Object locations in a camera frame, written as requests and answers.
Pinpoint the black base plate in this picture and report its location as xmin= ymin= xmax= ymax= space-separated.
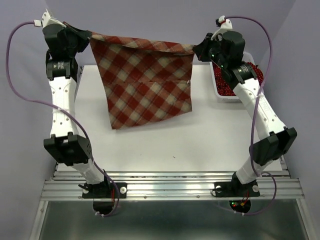
xmin=211 ymin=181 xmax=260 ymax=198
xmin=78 ymin=182 xmax=127 ymax=199

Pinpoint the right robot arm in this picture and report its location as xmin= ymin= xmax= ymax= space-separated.
xmin=193 ymin=30 xmax=298 ymax=197

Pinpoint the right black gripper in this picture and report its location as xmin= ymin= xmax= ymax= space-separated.
xmin=194 ymin=31 xmax=229 ymax=69

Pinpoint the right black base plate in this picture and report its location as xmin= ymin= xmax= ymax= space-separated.
xmin=211 ymin=181 xmax=260 ymax=198

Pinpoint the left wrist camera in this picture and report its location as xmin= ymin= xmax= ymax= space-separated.
xmin=33 ymin=8 xmax=65 ymax=28

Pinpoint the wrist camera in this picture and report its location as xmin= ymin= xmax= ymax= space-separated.
xmin=33 ymin=8 xmax=65 ymax=28
xmin=212 ymin=15 xmax=233 ymax=39

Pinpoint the white plastic basket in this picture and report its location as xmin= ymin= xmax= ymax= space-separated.
xmin=209 ymin=51 xmax=255 ymax=103

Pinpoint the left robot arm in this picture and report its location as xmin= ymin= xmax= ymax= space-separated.
xmin=42 ymin=23 xmax=115 ymax=198

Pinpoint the aluminium mounting rail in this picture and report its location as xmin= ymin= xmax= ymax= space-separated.
xmin=40 ymin=169 xmax=305 ymax=201

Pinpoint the red plaid skirt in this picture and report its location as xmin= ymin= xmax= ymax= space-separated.
xmin=89 ymin=32 xmax=194 ymax=130

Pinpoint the red polka dot skirt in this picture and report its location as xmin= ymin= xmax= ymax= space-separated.
xmin=212 ymin=61 xmax=265 ymax=97

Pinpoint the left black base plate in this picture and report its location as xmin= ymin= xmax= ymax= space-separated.
xmin=78 ymin=182 xmax=127 ymax=199

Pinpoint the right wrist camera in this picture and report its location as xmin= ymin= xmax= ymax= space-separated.
xmin=212 ymin=15 xmax=233 ymax=39

